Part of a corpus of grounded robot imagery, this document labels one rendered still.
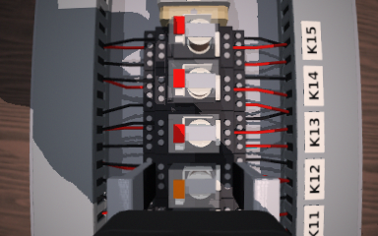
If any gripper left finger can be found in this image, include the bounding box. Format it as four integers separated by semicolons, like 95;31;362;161
106;162;157;221

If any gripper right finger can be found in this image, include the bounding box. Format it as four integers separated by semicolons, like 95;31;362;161
232;162;280;222

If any grey mounting plate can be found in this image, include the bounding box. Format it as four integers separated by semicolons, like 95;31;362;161
30;0;362;236

